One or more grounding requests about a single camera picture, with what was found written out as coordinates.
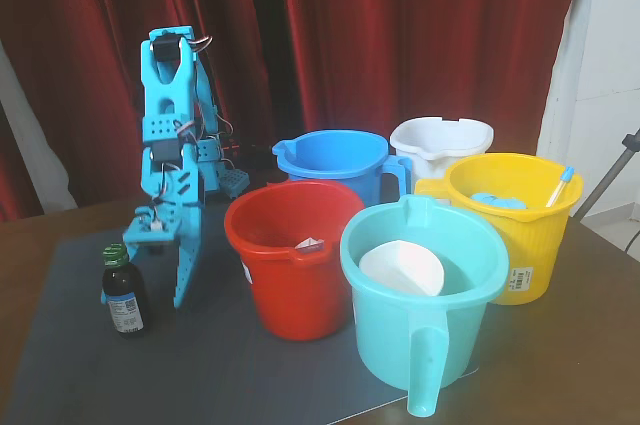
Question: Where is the wrist camera on blue mount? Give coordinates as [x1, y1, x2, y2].
[123, 217, 177, 249]

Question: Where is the grey metal tripod stand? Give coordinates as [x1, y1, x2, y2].
[574, 127, 640, 221]

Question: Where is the dark medicine bottle green cap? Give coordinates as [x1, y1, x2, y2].
[101, 243, 150, 339]

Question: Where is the red curtain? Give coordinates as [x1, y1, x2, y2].
[0, 0, 594, 224]

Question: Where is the teal plastic jug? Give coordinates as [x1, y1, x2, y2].
[339, 194, 511, 419]

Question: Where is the folded white paper piece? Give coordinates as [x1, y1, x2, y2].
[295, 233, 326, 252]

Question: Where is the black electronics box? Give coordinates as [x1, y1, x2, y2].
[219, 142, 281, 171]

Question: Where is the thin black cable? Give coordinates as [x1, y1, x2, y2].
[622, 224, 640, 259]

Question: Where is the blue plastic jug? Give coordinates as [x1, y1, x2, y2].
[271, 129, 414, 209]

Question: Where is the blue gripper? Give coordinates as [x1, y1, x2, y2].
[99, 162, 206, 312]

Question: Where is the white cloth drape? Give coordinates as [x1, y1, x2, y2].
[0, 39, 79, 211]

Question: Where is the crumpled blue glove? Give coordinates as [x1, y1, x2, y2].
[472, 191, 529, 211]

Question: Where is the grey textured table mat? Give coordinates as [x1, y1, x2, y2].
[0, 199, 484, 425]

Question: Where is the white plastic bucket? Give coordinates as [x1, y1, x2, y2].
[389, 116, 495, 181]

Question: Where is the yellow plastic bucket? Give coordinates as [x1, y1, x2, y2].
[413, 152, 585, 306]

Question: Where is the red plastic bucket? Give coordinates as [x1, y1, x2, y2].
[223, 180, 366, 342]

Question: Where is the white paper bowl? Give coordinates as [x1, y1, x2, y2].
[358, 239, 446, 297]

